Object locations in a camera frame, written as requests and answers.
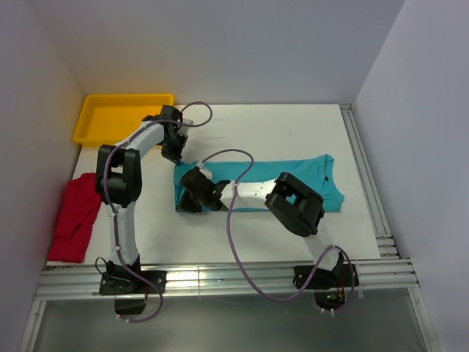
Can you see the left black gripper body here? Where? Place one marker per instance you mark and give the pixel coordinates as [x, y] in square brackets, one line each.
[172, 148]

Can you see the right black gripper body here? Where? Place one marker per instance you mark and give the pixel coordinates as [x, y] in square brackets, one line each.
[192, 203]

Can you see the teal t shirt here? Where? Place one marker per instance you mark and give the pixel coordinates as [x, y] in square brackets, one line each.
[316, 173]

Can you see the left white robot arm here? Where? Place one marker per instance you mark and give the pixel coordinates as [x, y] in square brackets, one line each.
[119, 182]

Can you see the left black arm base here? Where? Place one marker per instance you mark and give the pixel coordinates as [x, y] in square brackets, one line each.
[130, 293]

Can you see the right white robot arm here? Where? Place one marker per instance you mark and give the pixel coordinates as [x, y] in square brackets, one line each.
[295, 205]

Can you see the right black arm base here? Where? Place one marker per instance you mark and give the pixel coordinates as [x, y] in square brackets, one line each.
[330, 286]

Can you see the yellow plastic tray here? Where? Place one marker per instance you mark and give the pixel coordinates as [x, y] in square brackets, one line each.
[109, 118]

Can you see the red t shirt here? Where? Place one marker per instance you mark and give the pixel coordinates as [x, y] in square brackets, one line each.
[75, 221]

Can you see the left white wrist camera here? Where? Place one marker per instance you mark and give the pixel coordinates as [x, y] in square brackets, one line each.
[184, 124]

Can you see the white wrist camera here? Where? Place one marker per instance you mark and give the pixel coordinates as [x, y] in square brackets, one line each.
[184, 124]
[206, 172]

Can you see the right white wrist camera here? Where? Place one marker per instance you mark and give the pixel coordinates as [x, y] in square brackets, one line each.
[206, 172]

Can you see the front aluminium rail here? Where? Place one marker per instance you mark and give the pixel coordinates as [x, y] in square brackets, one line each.
[77, 282]

